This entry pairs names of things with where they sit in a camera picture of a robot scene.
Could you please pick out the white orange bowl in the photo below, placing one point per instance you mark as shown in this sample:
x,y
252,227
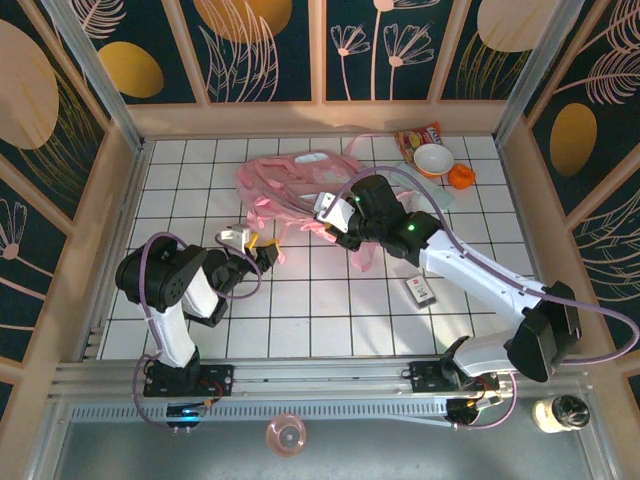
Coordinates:
x,y
433,160

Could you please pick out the white bottle black cap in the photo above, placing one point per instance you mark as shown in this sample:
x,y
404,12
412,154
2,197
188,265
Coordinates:
x,y
560,414

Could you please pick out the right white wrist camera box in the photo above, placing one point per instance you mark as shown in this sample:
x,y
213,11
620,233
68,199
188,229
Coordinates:
x,y
335,212

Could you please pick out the aluminium rail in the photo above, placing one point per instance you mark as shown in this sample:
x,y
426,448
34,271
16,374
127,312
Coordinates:
x,y
320,372

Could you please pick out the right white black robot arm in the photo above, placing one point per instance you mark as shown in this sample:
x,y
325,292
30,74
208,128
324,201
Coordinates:
x,y
480,275

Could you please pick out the right circuit board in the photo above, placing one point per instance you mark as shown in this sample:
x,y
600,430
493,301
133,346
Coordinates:
x,y
467,407

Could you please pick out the circuit board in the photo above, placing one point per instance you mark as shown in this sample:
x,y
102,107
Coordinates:
x,y
185,414
467,407

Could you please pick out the pale blue pencil case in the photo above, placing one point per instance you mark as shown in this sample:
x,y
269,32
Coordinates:
x,y
440,192

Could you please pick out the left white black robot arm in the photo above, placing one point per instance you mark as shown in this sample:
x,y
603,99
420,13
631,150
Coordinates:
x,y
165,280

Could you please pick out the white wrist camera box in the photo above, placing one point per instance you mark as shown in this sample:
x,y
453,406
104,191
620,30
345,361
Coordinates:
x,y
335,212
235,237

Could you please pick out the orange crumpled toy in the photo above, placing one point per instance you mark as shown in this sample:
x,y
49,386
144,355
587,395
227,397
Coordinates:
x,y
461,177

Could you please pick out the small black white card box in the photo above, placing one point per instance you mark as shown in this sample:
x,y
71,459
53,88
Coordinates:
x,y
421,291

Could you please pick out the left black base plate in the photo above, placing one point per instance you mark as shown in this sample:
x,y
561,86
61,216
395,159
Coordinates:
x,y
220,380

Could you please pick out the aluminium frame post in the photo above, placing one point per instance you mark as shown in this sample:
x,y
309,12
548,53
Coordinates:
x,y
97,75
534,75

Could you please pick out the pink backpack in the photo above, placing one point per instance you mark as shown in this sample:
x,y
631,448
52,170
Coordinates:
x,y
285,185

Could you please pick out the pink round cup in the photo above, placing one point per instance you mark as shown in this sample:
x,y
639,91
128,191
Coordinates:
x,y
286,435

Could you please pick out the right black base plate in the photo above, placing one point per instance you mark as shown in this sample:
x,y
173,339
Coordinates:
x,y
425,377

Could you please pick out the left circuit board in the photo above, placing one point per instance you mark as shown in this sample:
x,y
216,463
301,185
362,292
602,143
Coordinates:
x,y
185,414

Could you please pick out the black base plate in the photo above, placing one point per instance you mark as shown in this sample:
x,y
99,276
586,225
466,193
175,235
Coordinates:
x,y
220,380
425,377

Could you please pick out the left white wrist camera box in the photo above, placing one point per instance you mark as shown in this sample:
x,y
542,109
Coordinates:
x,y
235,237

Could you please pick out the orange snack packet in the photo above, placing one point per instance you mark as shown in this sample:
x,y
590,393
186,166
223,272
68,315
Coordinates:
x,y
412,135

